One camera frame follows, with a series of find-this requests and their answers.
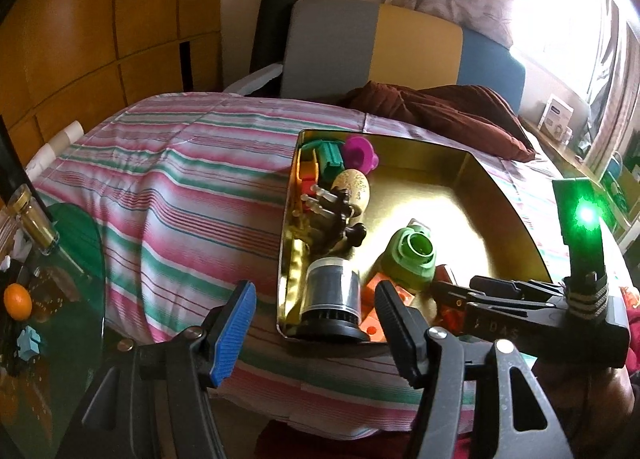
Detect yellow patterned egg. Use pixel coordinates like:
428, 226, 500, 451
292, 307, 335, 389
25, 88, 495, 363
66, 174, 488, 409
332, 168, 371, 215

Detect green plug night light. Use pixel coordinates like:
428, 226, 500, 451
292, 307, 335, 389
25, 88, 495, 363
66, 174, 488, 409
382, 220, 437, 292

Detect light blue toy piece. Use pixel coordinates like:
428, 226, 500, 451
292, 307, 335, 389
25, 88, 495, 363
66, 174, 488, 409
15, 326, 43, 360

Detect black rolled mat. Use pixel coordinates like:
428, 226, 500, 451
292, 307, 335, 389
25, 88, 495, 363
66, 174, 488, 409
249, 0, 299, 75

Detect green glass table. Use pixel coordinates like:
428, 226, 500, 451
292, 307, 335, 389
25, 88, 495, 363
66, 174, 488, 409
0, 203, 106, 459

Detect teal plastic toy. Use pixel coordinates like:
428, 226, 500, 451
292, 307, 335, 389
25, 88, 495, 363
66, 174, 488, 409
302, 139, 346, 187

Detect orange toy block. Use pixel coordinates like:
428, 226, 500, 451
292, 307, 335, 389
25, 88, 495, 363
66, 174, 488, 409
359, 273, 416, 344

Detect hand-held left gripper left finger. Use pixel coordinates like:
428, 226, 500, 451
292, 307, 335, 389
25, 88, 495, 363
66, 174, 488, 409
57, 280, 257, 459

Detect person's right forearm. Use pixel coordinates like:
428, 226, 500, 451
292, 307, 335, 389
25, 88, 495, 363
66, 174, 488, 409
530, 354, 640, 459

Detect silver grey curtain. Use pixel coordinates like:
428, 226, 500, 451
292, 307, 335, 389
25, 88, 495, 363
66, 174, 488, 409
585, 0, 640, 165

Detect cream toy fence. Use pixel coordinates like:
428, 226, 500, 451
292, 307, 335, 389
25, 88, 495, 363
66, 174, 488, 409
292, 184, 341, 230

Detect brown quilt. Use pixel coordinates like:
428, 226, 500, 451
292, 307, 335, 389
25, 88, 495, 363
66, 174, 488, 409
342, 80, 537, 163

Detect brown figurine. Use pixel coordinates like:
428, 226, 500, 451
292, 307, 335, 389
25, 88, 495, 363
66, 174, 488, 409
312, 189, 367, 250

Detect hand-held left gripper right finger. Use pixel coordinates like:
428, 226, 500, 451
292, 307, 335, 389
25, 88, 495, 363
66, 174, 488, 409
375, 280, 573, 459

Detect orange plastic toy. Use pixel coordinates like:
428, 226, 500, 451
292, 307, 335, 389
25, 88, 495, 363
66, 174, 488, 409
297, 149, 321, 200

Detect orange fruit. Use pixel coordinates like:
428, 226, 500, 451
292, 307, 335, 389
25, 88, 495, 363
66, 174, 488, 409
3, 283, 33, 322

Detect white cardboard box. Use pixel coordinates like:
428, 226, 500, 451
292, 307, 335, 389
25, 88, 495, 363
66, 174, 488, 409
539, 94, 576, 140

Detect black wardrobe handle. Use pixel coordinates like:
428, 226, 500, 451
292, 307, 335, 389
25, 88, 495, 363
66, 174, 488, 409
179, 39, 193, 92

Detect wooden wardrobe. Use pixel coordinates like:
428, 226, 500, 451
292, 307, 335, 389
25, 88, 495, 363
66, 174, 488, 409
0, 0, 226, 160

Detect gold tin box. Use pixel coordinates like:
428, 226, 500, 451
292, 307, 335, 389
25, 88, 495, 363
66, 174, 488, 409
276, 128, 553, 344

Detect wooden side shelf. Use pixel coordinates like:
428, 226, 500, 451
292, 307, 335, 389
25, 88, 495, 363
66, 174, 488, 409
520, 116, 631, 235

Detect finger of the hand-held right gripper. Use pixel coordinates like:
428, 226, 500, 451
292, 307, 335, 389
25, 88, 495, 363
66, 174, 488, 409
432, 280, 561, 311
470, 276, 568, 297

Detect black grey cylinder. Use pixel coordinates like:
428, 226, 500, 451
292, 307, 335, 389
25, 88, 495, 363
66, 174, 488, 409
295, 256, 371, 344

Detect bright window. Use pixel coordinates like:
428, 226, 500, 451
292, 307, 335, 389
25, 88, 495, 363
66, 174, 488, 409
510, 0, 640, 105

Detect black frame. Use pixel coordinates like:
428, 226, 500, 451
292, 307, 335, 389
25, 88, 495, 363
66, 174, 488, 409
0, 114, 33, 200

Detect red toy car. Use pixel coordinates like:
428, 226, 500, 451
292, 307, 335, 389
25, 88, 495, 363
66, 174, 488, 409
434, 264, 468, 337

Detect pink toy funnel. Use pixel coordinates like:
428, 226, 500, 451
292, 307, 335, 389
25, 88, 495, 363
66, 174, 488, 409
344, 136, 380, 174

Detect gold lid jar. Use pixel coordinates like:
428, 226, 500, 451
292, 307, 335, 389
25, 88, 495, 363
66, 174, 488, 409
7, 184, 61, 255

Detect grey yellow blue headboard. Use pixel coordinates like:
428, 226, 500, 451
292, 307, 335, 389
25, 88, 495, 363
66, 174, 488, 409
280, 0, 527, 115

